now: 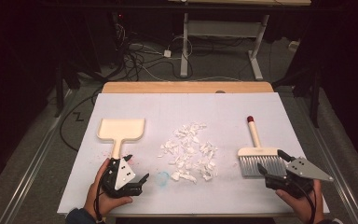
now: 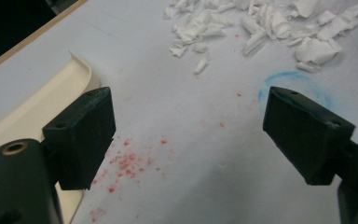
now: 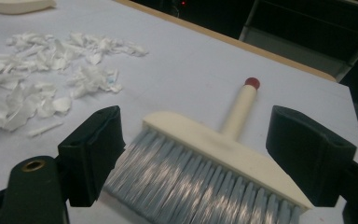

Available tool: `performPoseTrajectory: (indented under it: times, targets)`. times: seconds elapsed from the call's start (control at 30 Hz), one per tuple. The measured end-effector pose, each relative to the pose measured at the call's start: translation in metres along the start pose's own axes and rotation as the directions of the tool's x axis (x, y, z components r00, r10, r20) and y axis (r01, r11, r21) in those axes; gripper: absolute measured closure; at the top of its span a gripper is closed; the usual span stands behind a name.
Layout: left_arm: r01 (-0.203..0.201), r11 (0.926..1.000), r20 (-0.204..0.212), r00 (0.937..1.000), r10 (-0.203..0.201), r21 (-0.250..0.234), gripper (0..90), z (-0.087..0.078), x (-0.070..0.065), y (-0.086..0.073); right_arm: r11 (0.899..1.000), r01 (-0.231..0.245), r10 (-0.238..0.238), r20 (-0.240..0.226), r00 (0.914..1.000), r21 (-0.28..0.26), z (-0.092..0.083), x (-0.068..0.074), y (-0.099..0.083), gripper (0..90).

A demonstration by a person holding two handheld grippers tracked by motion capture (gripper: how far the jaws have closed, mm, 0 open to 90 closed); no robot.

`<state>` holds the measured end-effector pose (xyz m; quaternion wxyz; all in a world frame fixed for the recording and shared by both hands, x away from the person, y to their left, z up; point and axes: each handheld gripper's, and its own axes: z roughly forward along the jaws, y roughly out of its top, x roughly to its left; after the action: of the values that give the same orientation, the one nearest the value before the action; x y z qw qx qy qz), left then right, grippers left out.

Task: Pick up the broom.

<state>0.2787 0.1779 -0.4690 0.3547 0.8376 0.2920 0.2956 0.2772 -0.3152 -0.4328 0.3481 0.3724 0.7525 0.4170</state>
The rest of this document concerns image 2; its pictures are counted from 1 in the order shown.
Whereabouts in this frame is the pile of white paper scraps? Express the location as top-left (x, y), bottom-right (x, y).
top-left (162, 0), bottom-right (358, 76)

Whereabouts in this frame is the cream plastic dustpan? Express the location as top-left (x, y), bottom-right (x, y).
top-left (0, 50), bottom-right (102, 224)

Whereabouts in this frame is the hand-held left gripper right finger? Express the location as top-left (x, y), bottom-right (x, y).
top-left (262, 86), bottom-right (356, 187)

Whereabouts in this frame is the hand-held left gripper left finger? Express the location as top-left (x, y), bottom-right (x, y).
top-left (42, 86), bottom-right (117, 191)

